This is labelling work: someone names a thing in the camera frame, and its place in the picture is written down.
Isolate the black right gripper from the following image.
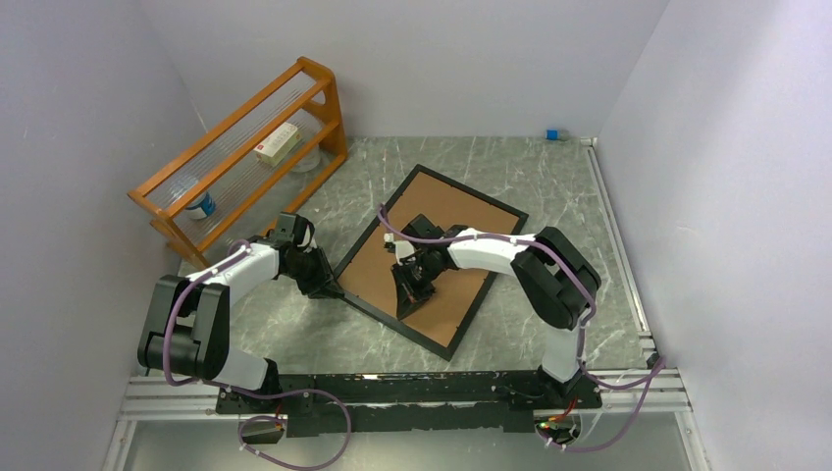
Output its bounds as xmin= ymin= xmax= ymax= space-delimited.
xmin=391 ymin=251 xmax=443 ymax=319

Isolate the black picture frame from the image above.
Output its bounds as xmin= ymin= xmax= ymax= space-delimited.
xmin=333 ymin=163 xmax=531 ymax=363

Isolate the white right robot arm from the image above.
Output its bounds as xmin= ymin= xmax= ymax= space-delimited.
xmin=384 ymin=215 xmax=601 ymax=407

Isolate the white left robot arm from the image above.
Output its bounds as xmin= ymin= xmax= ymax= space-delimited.
xmin=137 ymin=212 xmax=343 ymax=412

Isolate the orange wooden shelf rack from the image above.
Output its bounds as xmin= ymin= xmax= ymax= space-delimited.
xmin=129 ymin=57 xmax=347 ymax=268

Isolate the white red medicine box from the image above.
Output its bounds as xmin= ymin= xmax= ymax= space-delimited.
xmin=253 ymin=123 xmax=302 ymax=167

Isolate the blue labelled plastic bottle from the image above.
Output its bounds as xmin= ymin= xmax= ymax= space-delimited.
xmin=171 ymin=175 xmax=216 ymax=221

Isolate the blue capped small bottle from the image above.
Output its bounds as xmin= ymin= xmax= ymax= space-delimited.
xmin=545 ymin=129 xmax=571 ymax=141

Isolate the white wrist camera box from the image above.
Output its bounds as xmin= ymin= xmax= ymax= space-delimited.
xmin=384 ymin=233 xmax=416 ymax=265

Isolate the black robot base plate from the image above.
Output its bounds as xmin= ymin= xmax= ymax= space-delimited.
xmin=215 ymin=370 xmax=602 ymax=438

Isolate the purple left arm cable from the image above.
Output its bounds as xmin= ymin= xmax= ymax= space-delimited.
xmin=161 ymin=238 xmax=353 ymax=471

